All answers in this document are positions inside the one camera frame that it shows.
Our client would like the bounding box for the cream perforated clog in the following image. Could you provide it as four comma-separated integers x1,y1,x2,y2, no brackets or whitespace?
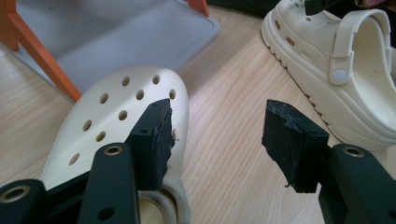
261,0,396,151
40,64,192,224

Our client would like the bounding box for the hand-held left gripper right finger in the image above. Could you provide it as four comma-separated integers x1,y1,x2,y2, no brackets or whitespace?
261,99,331,194

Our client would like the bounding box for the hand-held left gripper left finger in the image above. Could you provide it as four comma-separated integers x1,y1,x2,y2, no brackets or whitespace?
125,98,176,191

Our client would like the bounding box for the black slipper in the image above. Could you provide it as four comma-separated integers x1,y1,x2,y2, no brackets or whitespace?
206,0,281,17

